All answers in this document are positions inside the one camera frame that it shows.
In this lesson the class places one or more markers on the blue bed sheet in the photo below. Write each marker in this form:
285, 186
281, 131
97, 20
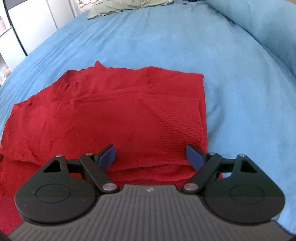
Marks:
250, 93

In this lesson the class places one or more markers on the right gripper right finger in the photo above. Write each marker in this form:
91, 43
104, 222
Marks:
205, 165

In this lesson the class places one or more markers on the red knit sweater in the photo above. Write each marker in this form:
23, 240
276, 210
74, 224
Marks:
149, 115

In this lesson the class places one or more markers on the folded blue duvet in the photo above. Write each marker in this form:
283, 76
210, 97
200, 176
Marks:
272, 23

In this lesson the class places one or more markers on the green pillow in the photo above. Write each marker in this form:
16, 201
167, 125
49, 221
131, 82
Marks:
108, 7

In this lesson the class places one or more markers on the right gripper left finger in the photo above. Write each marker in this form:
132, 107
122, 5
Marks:
95, 166

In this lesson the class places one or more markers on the white grey wardrobe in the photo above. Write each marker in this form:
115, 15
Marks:
36, 21

